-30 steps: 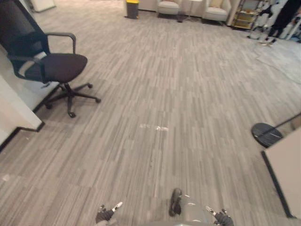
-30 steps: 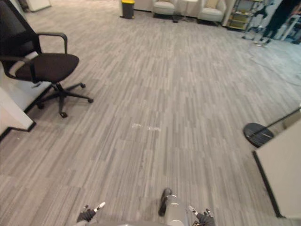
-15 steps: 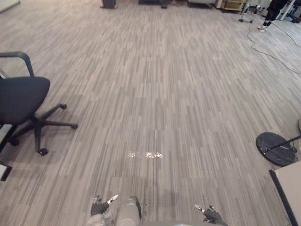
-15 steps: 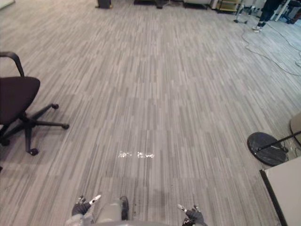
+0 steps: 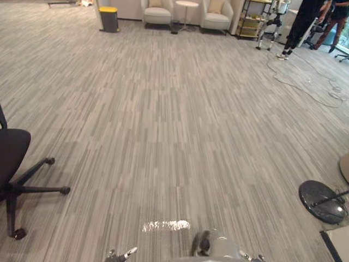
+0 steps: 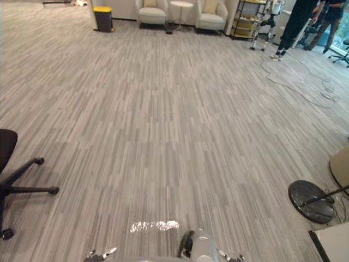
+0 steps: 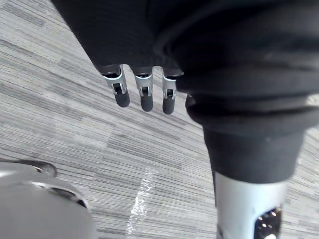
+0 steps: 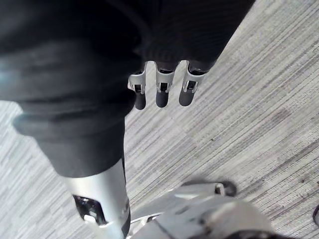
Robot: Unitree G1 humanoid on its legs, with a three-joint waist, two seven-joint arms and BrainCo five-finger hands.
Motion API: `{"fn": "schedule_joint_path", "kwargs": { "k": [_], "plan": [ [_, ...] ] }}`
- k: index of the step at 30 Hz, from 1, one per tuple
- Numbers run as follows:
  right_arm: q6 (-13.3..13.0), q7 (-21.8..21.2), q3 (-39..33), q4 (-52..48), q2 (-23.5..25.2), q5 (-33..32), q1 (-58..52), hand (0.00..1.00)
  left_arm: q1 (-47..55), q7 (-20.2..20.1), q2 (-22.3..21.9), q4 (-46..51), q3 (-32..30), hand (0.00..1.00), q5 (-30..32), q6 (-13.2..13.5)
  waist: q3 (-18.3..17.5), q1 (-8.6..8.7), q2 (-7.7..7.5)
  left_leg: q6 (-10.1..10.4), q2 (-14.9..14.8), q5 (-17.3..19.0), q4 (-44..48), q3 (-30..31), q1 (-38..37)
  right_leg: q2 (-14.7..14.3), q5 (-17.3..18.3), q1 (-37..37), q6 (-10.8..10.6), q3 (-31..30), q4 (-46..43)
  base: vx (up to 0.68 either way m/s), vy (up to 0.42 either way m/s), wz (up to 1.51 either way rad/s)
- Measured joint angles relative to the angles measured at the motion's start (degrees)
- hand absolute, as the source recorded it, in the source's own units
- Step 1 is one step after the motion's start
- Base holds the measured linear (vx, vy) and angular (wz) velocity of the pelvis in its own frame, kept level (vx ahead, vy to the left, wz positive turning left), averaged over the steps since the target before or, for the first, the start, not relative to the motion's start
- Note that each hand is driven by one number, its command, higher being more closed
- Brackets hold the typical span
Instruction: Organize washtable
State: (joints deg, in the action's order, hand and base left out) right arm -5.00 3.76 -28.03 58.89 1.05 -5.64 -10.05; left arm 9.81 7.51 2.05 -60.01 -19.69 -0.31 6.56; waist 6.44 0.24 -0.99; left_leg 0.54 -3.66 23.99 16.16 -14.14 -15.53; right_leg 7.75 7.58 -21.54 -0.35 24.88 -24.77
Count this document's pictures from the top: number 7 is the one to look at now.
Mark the silver robot leg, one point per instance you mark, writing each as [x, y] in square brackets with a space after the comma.
[35, 199]

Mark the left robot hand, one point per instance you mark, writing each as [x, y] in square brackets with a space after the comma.
[224, 74]

